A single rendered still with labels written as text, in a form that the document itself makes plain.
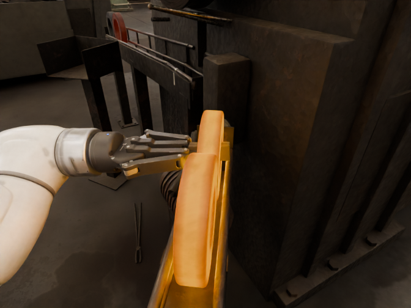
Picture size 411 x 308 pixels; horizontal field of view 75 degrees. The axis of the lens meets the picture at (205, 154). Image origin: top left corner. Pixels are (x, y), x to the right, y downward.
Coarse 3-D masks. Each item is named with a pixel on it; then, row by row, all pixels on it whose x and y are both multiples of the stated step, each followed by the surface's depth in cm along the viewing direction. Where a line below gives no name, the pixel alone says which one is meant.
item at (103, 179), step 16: (48, 48) 116; (64, 48) 122; (80, 48) 128; (96, 48) 107; (112, 48) 114; (48, 64) 117; (64, 64) 124; (80, 64) 132; (96, 64) 109; (112, 64) 116; (96, 80) 121; (96, 96) 123; (96, 112) 127; (112, 176) 150
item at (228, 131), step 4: (224, 128) 52; (228, 128) 52; (232, 128) 52; (224, 132) 52; (228, 132) 52; (232, 132) 52; (224, 136) 53; (228, 136) 53; (232, 136) 53; (224, 140) 53; (228, 140) 53; (232, 140) 53; (232, 144) 54; (232, 148) 54; (224, 164) 56; (224, 168) 56
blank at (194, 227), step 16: (192, 160) 29; (208, 160) 29; (192, 176) 27; (208, 176) 27; (192, 192) 26; (208, 192) 26; (176, 208) 26; (192, 208) 25; (208, 208) 25; (176, 224) 25; (192, 224) 25; (208, 224) 25; (176, 240) 25; (192, 240) 25; (208, 240) 27; (176, 256) 25; (192, 256) 25; (208, 256) 28; (176, 272) 26; (192, 272) 26; (208, 272) 30
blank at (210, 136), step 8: (208, 112) 43; (216, 112) 43; (208, 120) 41; (216, 120) 41; (200, 128) 40; (208, 128) 40; (216, 128) 40; (200, 136) 39; (208, 136) 39; (216, 136) 39; (200, 144) 39; (208, 144) 39; (216, 144) 39; (200, 152) 39; (208, 152) 39; (216, 152) 39
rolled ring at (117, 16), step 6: (114, 12) 148; (114, 18) 149; (120, 18) 145; (114, 24) 155; (120, 24) 144; (114, 30) 157; (120, 30) 145; (120, 36) 147; (126, 36) 148; (126, 42) 150
